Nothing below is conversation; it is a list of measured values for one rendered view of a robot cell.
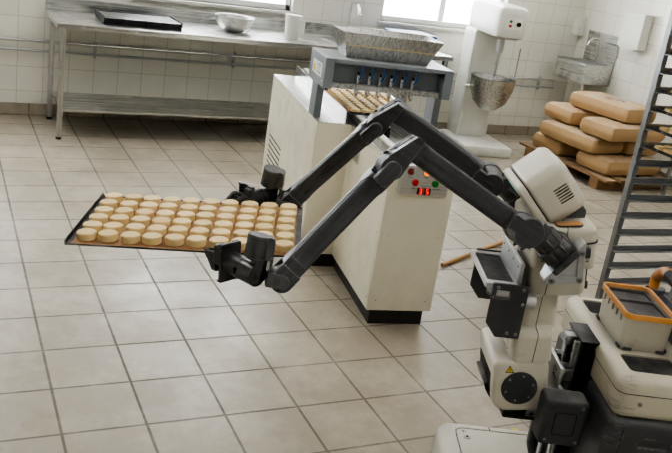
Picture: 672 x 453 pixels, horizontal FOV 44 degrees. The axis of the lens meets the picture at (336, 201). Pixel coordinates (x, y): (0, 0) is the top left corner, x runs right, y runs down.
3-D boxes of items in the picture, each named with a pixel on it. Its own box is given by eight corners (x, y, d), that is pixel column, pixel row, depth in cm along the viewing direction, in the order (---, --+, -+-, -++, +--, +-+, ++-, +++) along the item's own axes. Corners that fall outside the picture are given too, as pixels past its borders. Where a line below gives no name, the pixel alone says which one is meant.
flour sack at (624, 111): (565, 104, 787) (569, 89, 782) (596, 105, 809) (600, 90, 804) (625, 125, 730) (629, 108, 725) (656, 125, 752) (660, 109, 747)
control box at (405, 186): (396, 191, 390) (401, 163, 386) (443, 194, 397) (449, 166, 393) (399, 194, 387) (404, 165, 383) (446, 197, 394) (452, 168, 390)
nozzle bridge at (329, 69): (303, 107, 472) (312, 46, 461) (422, 117, 492) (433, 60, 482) (317, 121, 442) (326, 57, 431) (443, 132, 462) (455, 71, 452)
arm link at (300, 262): (407, 172, 200) (398, 165, 210) (391, 155, 198) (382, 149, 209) (282, 300, 201) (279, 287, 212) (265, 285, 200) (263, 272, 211)
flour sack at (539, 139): (557, 157, 777) (561, 141, 772) (528, 144, 812) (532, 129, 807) (613, 157, 811) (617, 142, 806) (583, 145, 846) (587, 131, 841)
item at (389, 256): (328, 267, 474) (352, 113, 446) (385, 269, 483) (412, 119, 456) (363, 326, 410) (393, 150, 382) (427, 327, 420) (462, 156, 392)
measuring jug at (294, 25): (298, 41, 696) (301, 17, 690) (279, 37, 703) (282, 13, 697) (306, 40, 709) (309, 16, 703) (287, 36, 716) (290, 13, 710)
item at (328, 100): (295, 76, 562) (296, 65, 560) (296, 76, 562) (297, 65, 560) (344, 123, 446) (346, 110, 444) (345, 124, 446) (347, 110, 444)
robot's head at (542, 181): (569, 182, 242) (543, 140, 238) (591, 205, 222) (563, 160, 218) (526, 209, 244) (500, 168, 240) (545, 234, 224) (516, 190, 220)
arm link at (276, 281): (287, 291, 202) (285, 281, 210) (298, 246, 200) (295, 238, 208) (239, 282, 200) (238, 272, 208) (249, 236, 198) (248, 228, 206)
